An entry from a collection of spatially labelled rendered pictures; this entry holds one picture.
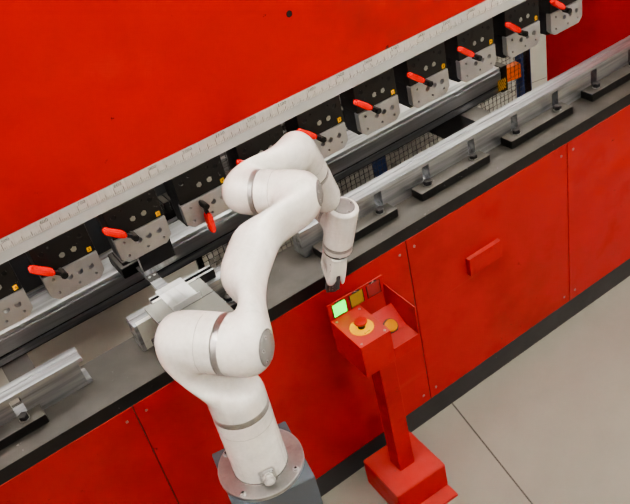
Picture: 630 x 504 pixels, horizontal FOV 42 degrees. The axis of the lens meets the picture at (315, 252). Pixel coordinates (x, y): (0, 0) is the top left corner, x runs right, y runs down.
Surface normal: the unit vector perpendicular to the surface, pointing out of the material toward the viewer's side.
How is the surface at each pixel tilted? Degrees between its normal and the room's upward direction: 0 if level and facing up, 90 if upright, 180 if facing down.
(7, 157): 90
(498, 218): 90
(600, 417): 0
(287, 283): 0
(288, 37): 90
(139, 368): 0
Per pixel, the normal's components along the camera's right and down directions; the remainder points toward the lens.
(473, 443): -0.19, -0.78
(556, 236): 0.56, 0.40
